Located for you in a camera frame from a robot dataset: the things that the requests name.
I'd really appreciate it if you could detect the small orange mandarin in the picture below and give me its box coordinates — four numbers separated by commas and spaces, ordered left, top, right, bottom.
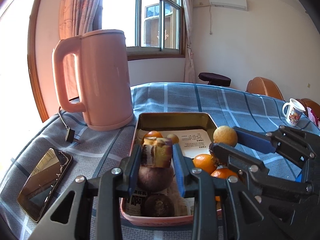
211, 167, 238, 179

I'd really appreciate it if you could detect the tan longan fruit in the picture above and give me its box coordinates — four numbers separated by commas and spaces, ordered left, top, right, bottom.
166, 133, 180, 145
213, 126, 238, 147

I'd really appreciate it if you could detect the large orange mandarin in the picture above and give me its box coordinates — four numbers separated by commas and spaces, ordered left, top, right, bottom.
193, 154, 217, 174

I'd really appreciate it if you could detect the dark brown water chestnut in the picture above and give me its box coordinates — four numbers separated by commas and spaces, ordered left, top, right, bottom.
141, 194, 175, 217

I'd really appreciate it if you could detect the purple round fruit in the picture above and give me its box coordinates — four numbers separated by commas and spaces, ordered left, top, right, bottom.
137, 166, 174, 192

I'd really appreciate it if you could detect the small cube snack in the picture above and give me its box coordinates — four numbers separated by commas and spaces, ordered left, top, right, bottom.
140, 137, 172, 168

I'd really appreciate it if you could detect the white cartoon mug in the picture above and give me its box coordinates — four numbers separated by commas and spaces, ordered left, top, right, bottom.
282, 98, 305, 126

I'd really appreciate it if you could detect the brown wooden chair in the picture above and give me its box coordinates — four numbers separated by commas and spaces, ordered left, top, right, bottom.
297, 98, 320, 121
246, 77, 284, 101

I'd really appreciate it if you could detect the pink metal tin box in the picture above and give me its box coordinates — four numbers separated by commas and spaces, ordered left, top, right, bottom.
120, 112, 216, 227

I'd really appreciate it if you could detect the black smartphone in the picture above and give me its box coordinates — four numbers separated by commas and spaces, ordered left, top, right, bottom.
17, 148, 73, 223

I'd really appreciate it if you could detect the blue plaid tablecloth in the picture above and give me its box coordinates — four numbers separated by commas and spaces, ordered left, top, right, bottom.
0, 81, 320, 240

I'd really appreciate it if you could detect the printed paper leaflet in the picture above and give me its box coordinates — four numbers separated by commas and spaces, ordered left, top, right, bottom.
123, 128, 212, 217

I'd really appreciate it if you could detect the black kettle power plug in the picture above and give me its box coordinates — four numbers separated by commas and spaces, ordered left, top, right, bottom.
57, 107, 80, 144

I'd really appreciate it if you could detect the black round stool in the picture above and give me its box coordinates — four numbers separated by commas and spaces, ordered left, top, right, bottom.
199, 72, 231, 87

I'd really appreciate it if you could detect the pink electric kettle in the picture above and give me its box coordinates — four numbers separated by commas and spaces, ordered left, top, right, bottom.
52, 29, 133, 131

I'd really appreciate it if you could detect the white tied curtain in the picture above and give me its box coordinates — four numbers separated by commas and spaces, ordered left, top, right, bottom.
182, 0, 195, 83

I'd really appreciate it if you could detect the pink patterned curtain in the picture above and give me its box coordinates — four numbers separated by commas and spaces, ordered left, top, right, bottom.
59, 0, 100, 40

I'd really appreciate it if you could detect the white wall air conditioner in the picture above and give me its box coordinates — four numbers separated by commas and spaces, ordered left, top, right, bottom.
209, 0, 247, 11

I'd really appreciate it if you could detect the window with brown frame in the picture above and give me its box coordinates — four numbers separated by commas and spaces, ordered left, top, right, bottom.
93, 0, 185, 61

